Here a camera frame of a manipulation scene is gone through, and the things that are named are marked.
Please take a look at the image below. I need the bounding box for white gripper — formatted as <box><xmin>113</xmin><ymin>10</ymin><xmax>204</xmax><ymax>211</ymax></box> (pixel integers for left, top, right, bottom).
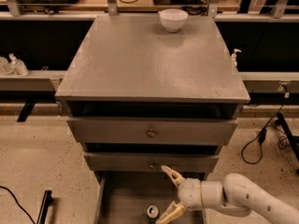
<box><xmin>155</xmin><ymin>165</ymin><xmax>203</xmax><ymax>224</ymax></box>

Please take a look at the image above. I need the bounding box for green soda can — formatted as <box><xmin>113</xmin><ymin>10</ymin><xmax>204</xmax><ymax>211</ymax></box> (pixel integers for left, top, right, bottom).
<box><xmin>146</xmin><ymin>204</ymin><xmax>160</xmax><ymax>224</ymax></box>

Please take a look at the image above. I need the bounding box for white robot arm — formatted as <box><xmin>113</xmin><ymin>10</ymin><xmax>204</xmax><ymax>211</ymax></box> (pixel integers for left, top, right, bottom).
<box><xmin>156</xmin><ymin>165</ymin><xmax>299</xmax><ymax>224</ymax></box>

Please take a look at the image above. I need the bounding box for bottom grey drawer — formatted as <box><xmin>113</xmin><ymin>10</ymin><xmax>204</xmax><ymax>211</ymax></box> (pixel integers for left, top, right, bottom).
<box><xmin>93</xmin><ymin>171</ymin><xmax>207</xmax><ymax>224</ymax></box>

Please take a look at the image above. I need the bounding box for grey drawer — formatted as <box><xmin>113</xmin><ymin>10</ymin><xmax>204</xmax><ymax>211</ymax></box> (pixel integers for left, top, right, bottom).
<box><xmin>67</xmin><ymin>117</ymin><xmax>237</xmax><ymax>146</ymax></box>
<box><xmin>83</xmin><ymin>152</ymin><xmax>219</xmax><ymax>173</ymax></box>
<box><xmin>93</xmin><ymin>171</ymin><xmax>207</xmax><ymax>224</ymax></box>

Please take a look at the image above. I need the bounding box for middle grey drawer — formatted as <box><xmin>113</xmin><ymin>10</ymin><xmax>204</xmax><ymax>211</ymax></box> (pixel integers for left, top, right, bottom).
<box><xmin>83</xmin><ymin>152</ymin><xmax>219</xmax><ymax>173</ymax></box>

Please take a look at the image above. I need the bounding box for grey drawer cabinet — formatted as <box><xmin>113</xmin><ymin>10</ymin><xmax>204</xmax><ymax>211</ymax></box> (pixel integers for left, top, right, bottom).
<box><xmin>54</xmin><ymin>13</ymin><xmax>251</xmax><ymax>224</ymax></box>

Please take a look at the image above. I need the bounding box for top grey drawer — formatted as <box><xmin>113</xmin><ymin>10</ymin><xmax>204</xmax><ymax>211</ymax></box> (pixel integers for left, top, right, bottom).
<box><xmin>67</xmin><ymin>117</ymin><xmax>237</xmax><ymax>146</ymax></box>

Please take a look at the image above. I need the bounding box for black bar on floor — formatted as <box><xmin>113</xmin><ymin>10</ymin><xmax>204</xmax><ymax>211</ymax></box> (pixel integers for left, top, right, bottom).
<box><xmin>36</xmin><ymin>189</ymin><xmax>53</xmax><ymax>224</ymax></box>

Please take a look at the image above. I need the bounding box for black stand leg right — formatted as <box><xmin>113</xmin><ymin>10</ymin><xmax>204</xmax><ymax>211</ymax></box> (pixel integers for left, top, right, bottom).
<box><xmin>276</xmin><ymin>112</ymin><xmax>299</xmax><ymax>161</ymax></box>

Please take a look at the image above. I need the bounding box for white pump bottle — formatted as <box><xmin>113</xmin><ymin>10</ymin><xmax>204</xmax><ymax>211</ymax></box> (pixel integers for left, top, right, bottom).
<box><xmin>231</xmin><ymin>49</ymin><xmax>242</xmax><ymax>67</ymax></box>

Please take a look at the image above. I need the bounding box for white ceramic bowl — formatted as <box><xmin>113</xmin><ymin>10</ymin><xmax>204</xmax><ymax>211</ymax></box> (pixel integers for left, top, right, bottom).
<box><xmin>159</xmin><ymin>8</ymin><xmax>188</xmax><ymax>32</ymax></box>

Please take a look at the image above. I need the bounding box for clear bottle on ledge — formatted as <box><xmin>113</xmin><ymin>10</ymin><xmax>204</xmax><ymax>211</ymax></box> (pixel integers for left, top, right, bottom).
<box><xmin>8</xmin><ymin>53</ymin><xmax>29</xmax><ymax>77</ymax></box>

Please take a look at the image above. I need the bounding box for clear container on ledge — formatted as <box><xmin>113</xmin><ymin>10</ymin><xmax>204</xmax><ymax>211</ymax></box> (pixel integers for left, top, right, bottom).
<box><xmin>0</xmin><ymin>57</ymin><xmax>13</xmax><ymax>75</ymax></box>

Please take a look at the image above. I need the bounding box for black cable on floor right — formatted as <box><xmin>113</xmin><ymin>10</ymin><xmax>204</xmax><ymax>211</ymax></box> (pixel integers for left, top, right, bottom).
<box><xmin>240</xmin><ymin>91</ymin><xmax>291</xmax><ymax>165</ymax></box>

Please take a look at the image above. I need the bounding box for black cable on floor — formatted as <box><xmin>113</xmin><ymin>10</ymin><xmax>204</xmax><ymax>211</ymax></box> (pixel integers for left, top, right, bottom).
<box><xmin>240</xmin><ymin>91</ymin><xmax>291</xmax><ymax>165</ymax></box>
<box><xmin>0</xmin><ymin>185</ymin><xmax>36</xmax><ymax>224</ymax></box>

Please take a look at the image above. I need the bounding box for black cable on floor left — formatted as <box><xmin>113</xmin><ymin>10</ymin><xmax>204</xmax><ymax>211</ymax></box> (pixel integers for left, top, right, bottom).
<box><xmin>0</xmin><ymin>185</ymin><xmax>36</xmax><ymax>224</ymax></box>

